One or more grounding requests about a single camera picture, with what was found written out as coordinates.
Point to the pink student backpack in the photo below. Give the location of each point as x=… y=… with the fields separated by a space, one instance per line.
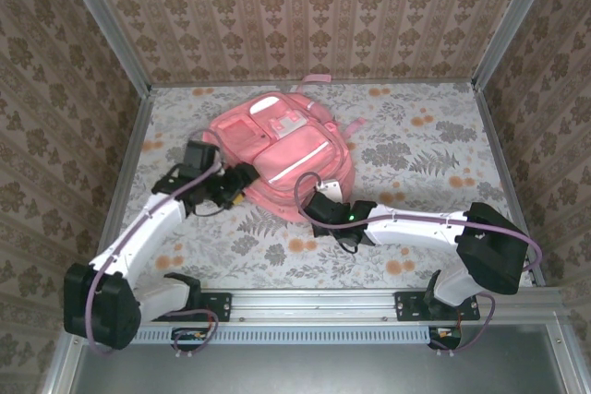
x=286 y=154

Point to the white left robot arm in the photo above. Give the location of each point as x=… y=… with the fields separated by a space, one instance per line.
x=138 y=237

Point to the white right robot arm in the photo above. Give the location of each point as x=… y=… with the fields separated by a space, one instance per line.
x=415 y=228

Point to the grey metal sheet panel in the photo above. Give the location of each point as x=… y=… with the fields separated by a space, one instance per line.
x=300 y=371

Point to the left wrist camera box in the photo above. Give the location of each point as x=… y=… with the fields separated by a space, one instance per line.
x=201 y=155

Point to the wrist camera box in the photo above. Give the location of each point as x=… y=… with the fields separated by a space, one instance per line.
x=201 y=155
x=328 y=207

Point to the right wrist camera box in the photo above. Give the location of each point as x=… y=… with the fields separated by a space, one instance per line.
x=328 y=207

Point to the aluminium frame rail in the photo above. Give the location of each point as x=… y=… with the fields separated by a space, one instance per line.
x=507 y=182
x=122 y=186

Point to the wide aluminium frame beam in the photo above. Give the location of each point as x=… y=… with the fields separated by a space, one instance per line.
x=314 y=304

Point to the aluminium frame post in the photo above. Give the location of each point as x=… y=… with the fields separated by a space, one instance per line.
x=106 y=29
x=512 y=20

